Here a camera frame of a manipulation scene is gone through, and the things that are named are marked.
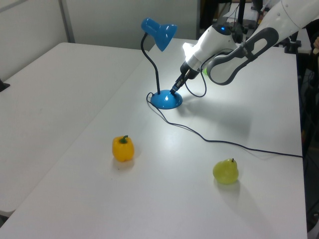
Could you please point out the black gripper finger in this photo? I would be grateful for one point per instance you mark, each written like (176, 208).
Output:
(176, 83)
(180, 85)

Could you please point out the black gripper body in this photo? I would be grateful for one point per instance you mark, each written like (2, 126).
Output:
(190, 72)

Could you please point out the blue desk lamp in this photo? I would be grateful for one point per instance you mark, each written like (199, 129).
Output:
(162, 32)

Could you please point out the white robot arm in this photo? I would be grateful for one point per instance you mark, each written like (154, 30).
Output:
(261, 32)

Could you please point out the green toy cucumber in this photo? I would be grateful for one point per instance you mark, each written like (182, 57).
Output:
(205, 71)

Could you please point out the black background stand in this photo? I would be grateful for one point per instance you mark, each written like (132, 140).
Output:
(241, 12)

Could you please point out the yellow toy bell pepper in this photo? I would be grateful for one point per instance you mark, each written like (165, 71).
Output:
(123, 150)

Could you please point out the green toy pear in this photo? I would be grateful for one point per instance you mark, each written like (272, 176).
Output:
(225, 171)

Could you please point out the black table clamp mount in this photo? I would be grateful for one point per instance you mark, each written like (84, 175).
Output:
(294, 44)

